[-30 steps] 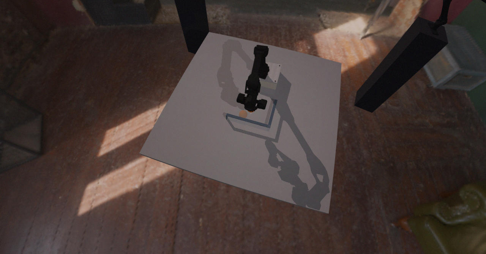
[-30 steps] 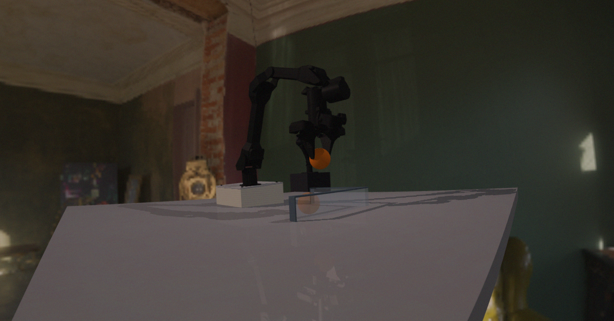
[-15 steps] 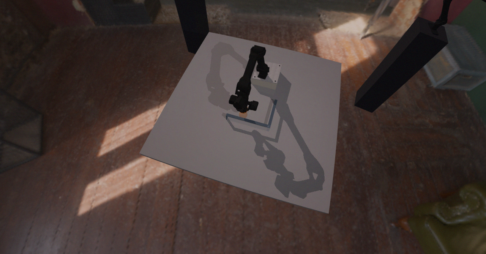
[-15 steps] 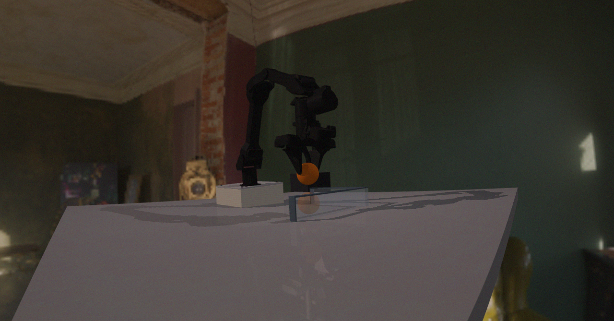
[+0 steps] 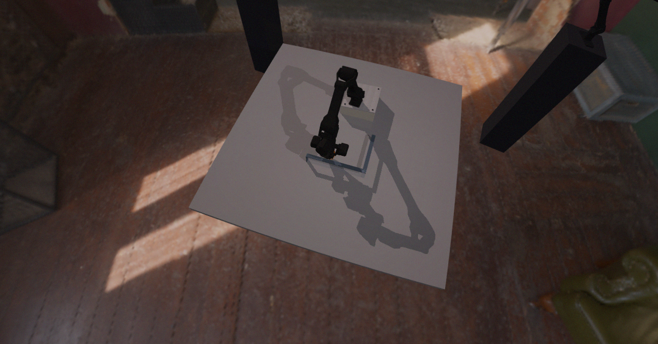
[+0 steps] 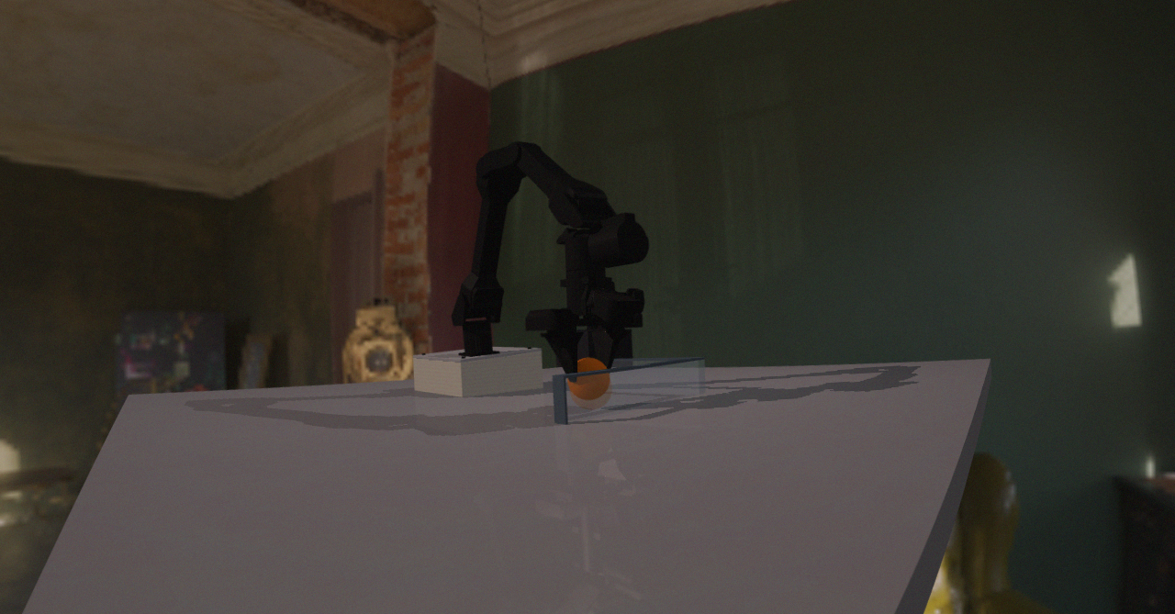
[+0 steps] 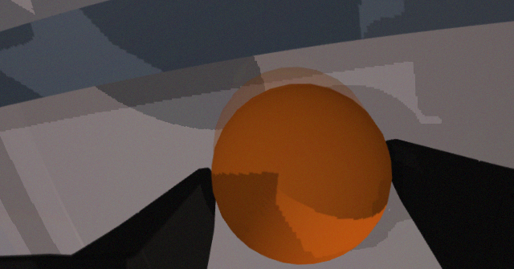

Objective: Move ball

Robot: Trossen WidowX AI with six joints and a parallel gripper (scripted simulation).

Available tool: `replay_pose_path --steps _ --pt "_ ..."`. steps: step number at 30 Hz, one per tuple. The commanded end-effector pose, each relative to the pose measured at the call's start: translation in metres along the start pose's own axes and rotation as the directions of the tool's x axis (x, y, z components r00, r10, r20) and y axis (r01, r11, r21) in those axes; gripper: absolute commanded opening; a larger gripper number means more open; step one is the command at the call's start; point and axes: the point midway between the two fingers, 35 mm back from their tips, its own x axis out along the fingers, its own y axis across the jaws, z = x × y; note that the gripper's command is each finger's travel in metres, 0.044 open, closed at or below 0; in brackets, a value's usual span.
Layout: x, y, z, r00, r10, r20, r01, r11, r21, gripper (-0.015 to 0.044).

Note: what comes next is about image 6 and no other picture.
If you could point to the orange ball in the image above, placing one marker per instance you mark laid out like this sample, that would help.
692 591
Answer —
590 364

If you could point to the clear glass walls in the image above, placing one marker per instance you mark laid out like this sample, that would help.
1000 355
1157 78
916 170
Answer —
601 395

